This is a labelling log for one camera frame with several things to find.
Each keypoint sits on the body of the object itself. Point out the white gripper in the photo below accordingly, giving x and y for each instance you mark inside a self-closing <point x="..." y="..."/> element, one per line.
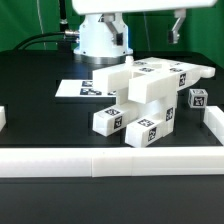
<point x="113" y="8"/>

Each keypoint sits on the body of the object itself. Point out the white chair back frame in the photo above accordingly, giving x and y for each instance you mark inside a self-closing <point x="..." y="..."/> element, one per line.
<point x="116" y="77"/>

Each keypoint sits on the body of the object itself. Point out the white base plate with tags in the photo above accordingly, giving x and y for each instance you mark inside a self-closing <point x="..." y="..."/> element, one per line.
<point x="80" y="88"/>

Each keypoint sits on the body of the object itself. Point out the white U-shaped obstacle fence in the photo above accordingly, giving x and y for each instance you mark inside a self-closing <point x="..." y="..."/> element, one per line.
<point x="105" y="162"/>

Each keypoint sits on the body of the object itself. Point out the white chair seat part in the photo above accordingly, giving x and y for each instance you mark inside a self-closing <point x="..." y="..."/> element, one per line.
<point x="150" y="106"/>

